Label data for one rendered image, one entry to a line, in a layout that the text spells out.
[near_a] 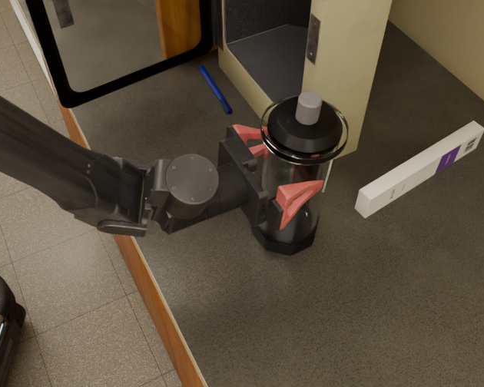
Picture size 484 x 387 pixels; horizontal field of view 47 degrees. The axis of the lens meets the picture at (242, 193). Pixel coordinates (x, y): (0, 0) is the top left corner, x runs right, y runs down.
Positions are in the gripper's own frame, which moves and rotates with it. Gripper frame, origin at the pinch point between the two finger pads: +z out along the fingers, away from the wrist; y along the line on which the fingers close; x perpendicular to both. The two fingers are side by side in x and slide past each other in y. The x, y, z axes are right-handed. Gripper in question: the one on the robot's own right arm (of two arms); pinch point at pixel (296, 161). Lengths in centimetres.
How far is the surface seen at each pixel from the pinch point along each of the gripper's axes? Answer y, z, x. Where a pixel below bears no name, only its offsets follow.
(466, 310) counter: -23.9, 16.1, 14.8
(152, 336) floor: 35, -11, 113
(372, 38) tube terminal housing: 9.3, 16.9, -8.5
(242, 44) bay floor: 35.7, 12.4, 9.3
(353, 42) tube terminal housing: 9.3, 13.5, -8.7
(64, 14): 36.6, -18.6, -4.4
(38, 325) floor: 56, -41, 116
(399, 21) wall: 36, 53, 15
